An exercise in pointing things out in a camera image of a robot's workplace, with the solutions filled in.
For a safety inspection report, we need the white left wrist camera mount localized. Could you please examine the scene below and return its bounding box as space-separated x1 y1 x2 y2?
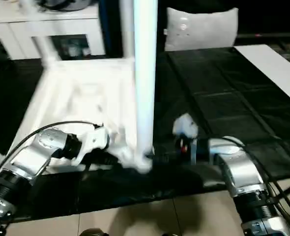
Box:
76 124 111 163

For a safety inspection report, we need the black work mat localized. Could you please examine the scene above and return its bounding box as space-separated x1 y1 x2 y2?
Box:
0 47 290 217

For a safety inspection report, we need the white plastic table top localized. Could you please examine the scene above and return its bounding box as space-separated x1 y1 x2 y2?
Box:
7 58 155 174

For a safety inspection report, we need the dark grey helmet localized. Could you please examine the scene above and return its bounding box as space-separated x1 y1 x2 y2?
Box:
42 0 96 11

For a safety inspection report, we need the white cabinet with glass doors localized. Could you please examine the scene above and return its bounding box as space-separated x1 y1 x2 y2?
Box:
0 0 106 60

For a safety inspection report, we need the white plastic table leg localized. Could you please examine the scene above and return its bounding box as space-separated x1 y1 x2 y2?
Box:
118 0 137 62
132 0 160 163
32 34 61 67

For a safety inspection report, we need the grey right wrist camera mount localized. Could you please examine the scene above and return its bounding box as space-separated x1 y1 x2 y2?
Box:
172 113 200 139

